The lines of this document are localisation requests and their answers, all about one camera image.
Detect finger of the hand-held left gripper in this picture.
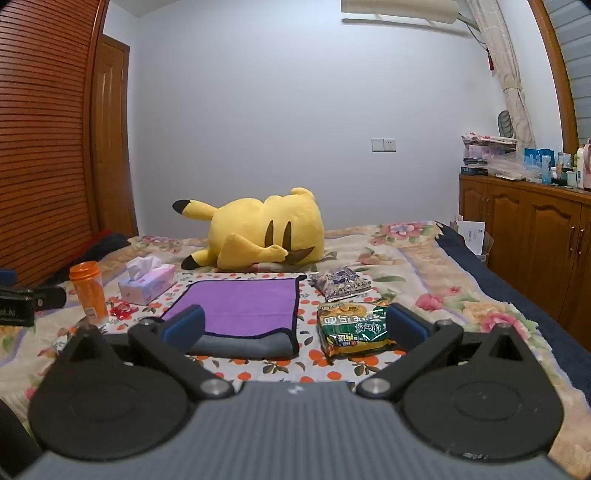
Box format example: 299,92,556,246
27,285,68,311

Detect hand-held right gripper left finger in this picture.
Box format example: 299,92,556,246
58,304,236,400

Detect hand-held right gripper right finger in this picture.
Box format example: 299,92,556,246
355,303,537,400

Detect purple towel with grey underside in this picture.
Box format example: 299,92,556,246
160,274,308,359

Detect orange plastic bottle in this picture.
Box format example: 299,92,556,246
69,261,110,326

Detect green noodle packet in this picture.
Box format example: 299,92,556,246
316,302,407,359

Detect white tissue box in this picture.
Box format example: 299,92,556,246
118,256,177,306

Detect dark cloth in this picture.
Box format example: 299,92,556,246
46,230,132,283

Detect purple snack packet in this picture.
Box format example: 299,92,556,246
308,268,373,303

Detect orange fruit print cloth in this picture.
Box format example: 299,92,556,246
95,271,409,383

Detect white papers in box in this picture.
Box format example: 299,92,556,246
450,218,494,265

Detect dark blue blanket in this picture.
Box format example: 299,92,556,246
436,222,591,393

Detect yellow plush toy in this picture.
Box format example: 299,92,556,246
172,187,325,271

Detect wooden cabinet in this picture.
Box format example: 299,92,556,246
458,173,591,329

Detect slatted wooden wardrobe door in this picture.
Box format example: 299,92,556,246
0,0,112,287

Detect wooden room door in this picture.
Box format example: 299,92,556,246
90,34,139,237

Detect clear plastic bag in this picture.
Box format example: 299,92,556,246
487,154,541,181

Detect blue and white packet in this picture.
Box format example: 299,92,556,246
524,148,555,184

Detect group of toiletry bottles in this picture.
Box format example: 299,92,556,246
554,138,591,191

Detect beige patterned curtain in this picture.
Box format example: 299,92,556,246
466,0,536,149

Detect white air conditioner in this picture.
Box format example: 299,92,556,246
341,0,468,37

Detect wooden window frame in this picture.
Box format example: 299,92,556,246
529,0,580,149

